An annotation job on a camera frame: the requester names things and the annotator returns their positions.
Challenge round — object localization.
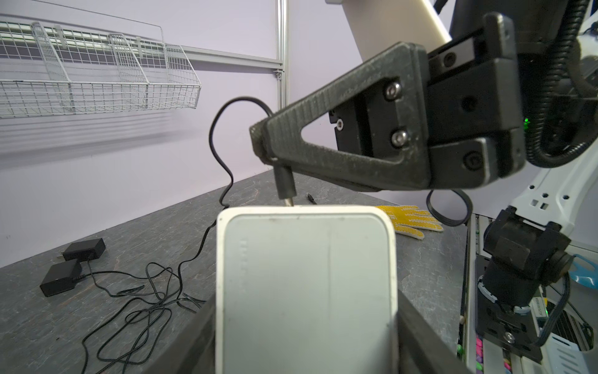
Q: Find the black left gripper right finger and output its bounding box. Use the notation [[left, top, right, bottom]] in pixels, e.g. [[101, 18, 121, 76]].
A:
[[396, 290, 470, 374]]

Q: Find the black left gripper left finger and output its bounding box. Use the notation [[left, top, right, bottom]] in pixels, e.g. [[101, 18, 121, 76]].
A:
[[143, 295, 216, 373]]

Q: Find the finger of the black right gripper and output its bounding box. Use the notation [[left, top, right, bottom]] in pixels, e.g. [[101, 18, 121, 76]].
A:
[[250, 42, 432, 191]]

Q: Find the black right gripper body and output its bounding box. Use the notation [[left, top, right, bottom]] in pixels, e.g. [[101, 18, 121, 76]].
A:
[[426, 12, 524, 189]]

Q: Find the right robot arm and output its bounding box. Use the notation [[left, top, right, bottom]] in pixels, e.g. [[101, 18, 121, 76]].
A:
[[250, 1, 597, 362]]

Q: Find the yellow work glove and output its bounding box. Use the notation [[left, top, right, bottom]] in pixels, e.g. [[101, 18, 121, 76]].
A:
[[377, 205, 444, 241]]

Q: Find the black power adapter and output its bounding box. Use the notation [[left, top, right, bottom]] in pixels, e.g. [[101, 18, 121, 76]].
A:
[[40, 259, 82, 297], [62, 238, 106, 262]]

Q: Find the long white wire basket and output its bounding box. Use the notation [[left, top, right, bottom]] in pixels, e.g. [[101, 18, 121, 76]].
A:
[[1, 21, 202, 119]]

